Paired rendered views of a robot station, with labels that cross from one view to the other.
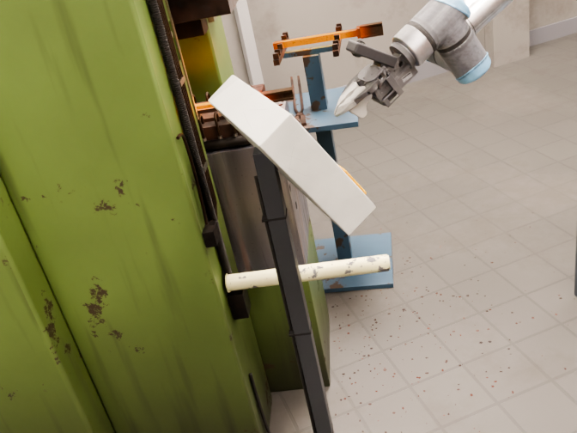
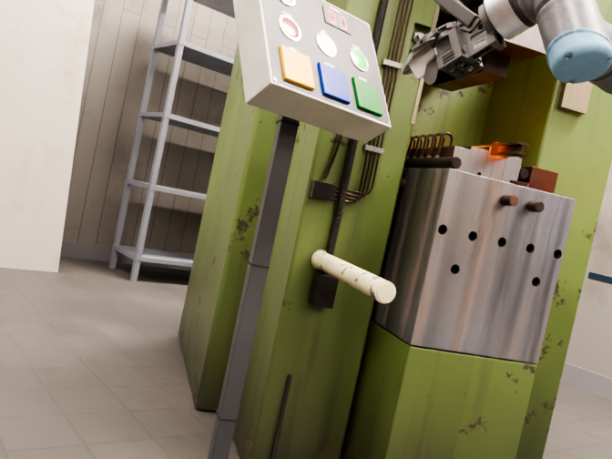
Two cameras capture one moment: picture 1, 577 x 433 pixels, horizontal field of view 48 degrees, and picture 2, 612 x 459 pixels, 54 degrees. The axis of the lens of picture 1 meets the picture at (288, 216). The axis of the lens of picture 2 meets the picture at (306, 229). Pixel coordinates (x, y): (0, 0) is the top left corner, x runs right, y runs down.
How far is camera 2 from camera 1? 1.65 m
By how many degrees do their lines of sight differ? 67
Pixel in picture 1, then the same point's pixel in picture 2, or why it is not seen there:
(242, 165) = (423, 186)
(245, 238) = (397, 271)
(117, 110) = not seen: hidden behind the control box
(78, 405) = (219, 296)
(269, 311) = (377, 372)
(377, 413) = not seen: outside the picture
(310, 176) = (244, 26)
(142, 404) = not seen: hidden behind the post
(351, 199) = (258, 63)
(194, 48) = (533, 128)
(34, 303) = (243, 195)
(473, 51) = (560, 15)
